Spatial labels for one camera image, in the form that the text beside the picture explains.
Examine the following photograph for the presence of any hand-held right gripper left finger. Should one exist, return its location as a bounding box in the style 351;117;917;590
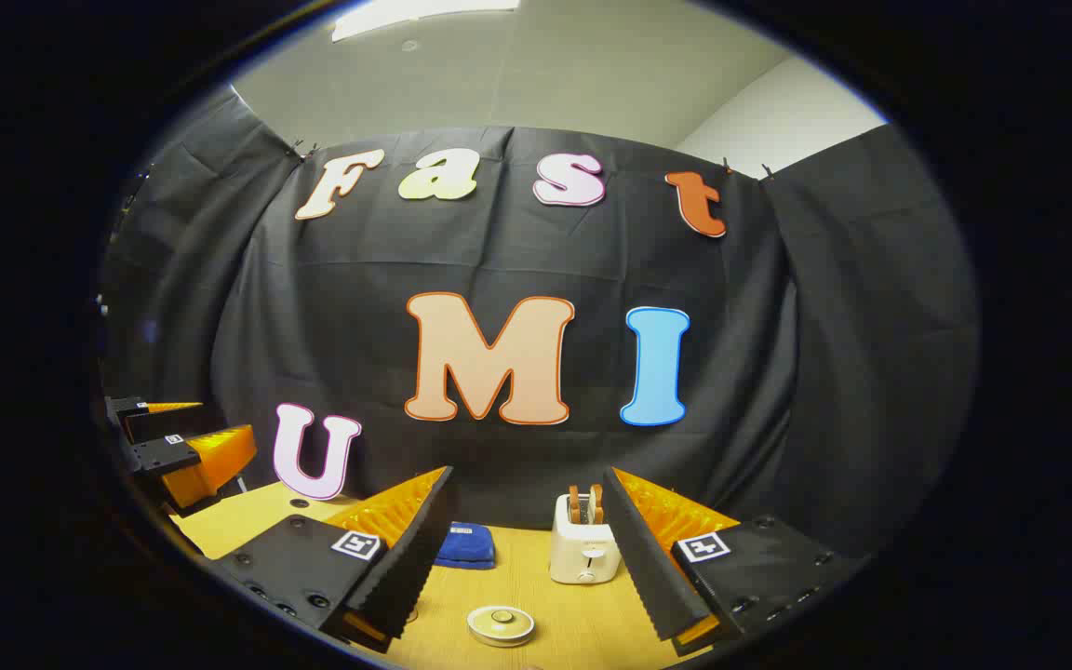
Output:
210;465;455;654

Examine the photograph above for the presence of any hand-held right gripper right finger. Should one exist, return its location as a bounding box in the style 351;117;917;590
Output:
603;467;872;657

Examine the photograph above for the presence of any blue towel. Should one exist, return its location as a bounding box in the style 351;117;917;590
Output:
433;521;497;570

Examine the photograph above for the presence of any white toaster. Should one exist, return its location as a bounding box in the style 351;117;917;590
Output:
550;494;619;585

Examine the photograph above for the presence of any black backdrop cloth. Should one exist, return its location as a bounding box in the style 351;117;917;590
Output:
97;86;979;559

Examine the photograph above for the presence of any ceiling light panel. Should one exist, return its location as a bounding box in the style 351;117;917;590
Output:
330;0;521;44

